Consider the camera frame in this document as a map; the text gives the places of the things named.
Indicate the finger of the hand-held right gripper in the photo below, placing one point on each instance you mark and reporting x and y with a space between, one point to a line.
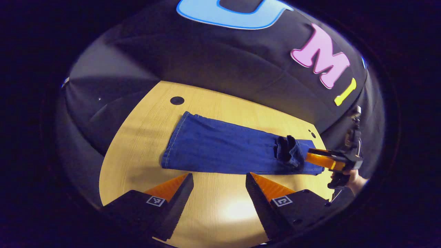
318 159

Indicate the blue jeans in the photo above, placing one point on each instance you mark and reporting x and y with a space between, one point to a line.
220 148

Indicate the silver clip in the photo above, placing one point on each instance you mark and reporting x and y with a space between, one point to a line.
65 82

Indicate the black backdrop cloth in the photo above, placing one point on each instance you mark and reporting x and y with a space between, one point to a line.
206 58

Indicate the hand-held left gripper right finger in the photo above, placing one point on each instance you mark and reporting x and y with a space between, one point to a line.
262 206

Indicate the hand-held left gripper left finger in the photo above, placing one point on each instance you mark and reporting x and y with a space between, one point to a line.
177 206

